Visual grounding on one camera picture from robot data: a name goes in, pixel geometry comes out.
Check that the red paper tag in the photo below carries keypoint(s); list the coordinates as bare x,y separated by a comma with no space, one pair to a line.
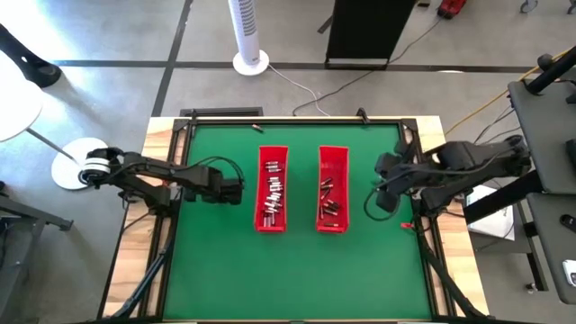
406,225

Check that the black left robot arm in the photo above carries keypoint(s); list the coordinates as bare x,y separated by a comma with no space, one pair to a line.
153,168

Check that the red floor machine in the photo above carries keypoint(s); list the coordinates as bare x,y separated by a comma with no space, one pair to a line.
451,8

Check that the black curved stand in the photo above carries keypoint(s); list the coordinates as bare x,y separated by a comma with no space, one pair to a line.
31,65

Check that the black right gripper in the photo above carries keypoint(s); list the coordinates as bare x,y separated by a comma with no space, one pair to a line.
393,177

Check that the green table mat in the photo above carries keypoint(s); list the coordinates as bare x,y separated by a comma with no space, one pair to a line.
292,279

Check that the white round pedestal table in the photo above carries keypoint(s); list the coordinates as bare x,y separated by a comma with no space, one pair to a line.
18,103

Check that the black partition panel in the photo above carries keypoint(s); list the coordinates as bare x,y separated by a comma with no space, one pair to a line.
369,27

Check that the white phone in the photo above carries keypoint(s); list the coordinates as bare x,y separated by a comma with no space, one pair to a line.
570,272

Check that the red plastic bin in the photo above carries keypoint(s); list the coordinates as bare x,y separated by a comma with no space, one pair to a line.
339,162
261,189

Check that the black remote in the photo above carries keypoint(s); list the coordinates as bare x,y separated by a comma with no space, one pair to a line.
569,222

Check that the grey desk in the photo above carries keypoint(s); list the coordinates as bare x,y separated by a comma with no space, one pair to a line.
558,243
540,112

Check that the grey metal frame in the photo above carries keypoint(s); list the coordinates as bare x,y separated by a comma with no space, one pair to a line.
36,215

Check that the white tower fan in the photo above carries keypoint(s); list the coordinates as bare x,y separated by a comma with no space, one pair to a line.
245,27

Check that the white box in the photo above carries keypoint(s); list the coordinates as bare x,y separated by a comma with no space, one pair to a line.
495,225

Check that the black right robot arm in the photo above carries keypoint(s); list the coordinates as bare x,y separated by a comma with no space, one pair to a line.
472,155

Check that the black diagonal beam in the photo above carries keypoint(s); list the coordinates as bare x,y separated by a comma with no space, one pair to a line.
504,198

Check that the wooden table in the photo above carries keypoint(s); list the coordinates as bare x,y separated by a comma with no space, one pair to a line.
459,270

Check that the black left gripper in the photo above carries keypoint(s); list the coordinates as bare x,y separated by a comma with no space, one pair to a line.
225,191

